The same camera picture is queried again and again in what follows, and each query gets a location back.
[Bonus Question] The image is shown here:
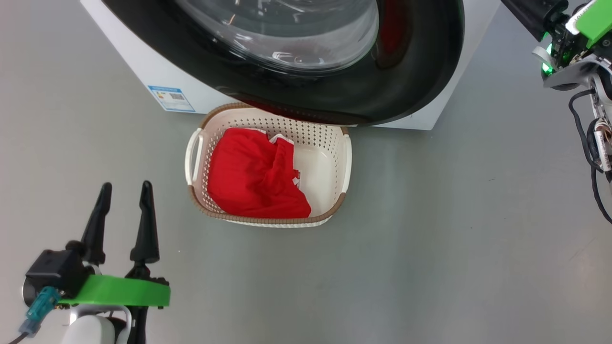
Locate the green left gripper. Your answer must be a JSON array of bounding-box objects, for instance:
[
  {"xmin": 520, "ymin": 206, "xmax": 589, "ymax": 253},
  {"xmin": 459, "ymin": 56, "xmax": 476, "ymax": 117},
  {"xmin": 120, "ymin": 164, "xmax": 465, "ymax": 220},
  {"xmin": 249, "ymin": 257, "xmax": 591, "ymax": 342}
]
[{"xmin": 59, "ymin": 181, "xmax": 171, "ymax": 344}]

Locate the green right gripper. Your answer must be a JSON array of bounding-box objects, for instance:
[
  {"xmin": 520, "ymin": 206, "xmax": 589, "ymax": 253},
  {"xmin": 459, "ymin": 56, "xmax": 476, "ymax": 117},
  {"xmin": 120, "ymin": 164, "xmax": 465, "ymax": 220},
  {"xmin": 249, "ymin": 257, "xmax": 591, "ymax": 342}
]
[{"xmin": 501, "ymin": 0, "xmax": 612, "ymax": 91}]

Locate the black glass washing machine door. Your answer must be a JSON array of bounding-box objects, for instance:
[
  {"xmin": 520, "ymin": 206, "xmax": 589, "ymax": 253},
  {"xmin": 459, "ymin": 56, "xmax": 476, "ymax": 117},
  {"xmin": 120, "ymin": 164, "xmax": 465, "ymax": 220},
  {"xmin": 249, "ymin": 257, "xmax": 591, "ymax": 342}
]
[{"xmin": 102, "ymin": 0, "xmax": 466, "ymax": 126}]

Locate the red white sports shirt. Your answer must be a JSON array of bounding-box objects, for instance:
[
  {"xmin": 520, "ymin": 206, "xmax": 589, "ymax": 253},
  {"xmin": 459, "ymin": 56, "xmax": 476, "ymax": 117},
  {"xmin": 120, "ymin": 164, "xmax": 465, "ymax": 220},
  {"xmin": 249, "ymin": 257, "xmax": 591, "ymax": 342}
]
[{"xmin": 207, "ymin": 128, "xmax": 312, "ymax": 219}]

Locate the white washing machine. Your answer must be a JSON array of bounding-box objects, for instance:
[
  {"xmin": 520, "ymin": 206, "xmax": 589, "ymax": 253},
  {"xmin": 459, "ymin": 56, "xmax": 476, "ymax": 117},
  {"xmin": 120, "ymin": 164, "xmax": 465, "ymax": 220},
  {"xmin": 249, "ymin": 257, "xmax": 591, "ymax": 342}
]
[{"xmin": 80, "ymin": 0, "xmax": 500, "ymax": 130}]

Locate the cream perforated laundry basket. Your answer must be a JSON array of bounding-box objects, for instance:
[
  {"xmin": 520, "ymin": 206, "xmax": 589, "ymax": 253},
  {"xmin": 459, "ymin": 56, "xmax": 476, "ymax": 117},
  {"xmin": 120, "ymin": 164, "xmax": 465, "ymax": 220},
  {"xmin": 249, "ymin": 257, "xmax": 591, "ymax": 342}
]
[{"xmin": 185, "ymin": 102, "xmax": 353, "ymax": 228}]

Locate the blue energy label sticker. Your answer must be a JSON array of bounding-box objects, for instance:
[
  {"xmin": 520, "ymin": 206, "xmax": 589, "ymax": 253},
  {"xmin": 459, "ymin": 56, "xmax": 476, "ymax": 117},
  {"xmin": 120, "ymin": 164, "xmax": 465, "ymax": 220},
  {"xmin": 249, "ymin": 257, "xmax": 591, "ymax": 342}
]
[{"xmin": 148, "ymin": 85, "xmax": 196, "ymax": 113}]

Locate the teal left cable connector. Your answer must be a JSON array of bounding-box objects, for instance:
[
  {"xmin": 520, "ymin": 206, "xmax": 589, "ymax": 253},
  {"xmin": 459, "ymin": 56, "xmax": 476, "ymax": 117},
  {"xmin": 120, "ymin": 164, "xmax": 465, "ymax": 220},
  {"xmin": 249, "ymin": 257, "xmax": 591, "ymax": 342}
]
[{"xmin": 19, "ymin": 287, "xmax": 61, "ymax": 336}]

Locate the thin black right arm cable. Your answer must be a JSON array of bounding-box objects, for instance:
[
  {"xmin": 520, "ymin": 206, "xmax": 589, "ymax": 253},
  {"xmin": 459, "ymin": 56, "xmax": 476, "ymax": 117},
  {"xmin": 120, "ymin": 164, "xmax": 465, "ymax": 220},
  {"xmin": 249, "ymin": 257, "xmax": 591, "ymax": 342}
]
[{"xmin": 568, "ymin": 88, "xmax": 612, "ymax": 225}]

